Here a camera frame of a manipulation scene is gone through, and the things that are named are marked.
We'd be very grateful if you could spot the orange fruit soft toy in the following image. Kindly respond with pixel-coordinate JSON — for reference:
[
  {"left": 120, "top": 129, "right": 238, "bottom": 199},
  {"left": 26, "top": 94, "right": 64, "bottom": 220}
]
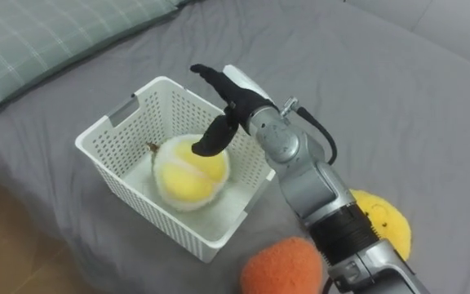
[{"left": 239, "top": 236, "right": 325, "bottom": 294}]

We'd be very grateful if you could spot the grey bed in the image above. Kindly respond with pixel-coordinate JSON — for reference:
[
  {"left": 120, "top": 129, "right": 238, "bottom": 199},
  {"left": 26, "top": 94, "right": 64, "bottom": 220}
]
[{"left": 0, "top": 0, "right": 470, "bottom": 294}]

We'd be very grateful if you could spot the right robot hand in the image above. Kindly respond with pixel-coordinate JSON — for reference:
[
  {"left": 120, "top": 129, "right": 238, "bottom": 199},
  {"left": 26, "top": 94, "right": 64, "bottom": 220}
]
[{"left": 188, "top": 63, "right": 280, "bottom": 158}]

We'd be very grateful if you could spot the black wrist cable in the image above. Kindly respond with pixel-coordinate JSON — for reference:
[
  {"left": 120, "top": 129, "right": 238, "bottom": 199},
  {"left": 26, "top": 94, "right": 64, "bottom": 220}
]
[{"left": 280, "top": 96, "right": 339, "bottom": 167}]

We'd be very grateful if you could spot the yellow white fruit soft toy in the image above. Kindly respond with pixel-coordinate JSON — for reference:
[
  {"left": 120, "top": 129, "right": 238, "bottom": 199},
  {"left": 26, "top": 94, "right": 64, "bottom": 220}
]
[{"left": 146, "top": 133, "right": 232, "bottom": 212}]

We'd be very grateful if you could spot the white perforated plastic basket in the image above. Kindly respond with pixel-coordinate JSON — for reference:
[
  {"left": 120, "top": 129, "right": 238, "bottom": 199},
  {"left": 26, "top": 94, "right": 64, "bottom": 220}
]
[{"left": 74, "top": 75, "right": 277, "bottom": 264}]

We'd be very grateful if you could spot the green checked pillow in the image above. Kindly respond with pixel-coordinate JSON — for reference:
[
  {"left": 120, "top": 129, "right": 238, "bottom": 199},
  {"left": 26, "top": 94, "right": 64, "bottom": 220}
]
[{"left": 0, "top": 0, "right": 197, "bottom": 113}]

